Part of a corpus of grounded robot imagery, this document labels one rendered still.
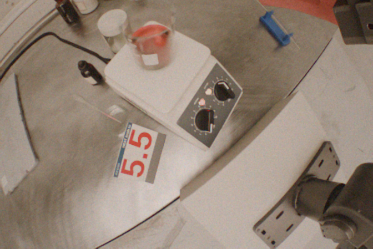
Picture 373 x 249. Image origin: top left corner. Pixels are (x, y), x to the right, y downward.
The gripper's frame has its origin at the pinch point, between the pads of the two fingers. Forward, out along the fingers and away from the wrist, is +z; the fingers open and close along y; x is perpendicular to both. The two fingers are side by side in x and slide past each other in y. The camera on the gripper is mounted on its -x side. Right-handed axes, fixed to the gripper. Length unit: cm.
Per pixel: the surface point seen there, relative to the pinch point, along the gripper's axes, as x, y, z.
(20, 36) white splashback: -41, 32, 41
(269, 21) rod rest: 8.3, -23.8, 21.8
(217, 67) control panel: 6.1, 1.4, 14.2
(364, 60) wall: 83, -123, 22
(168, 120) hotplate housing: 6.2, 12.5, 12.2
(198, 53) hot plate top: 2.3, 2.8, 13.2
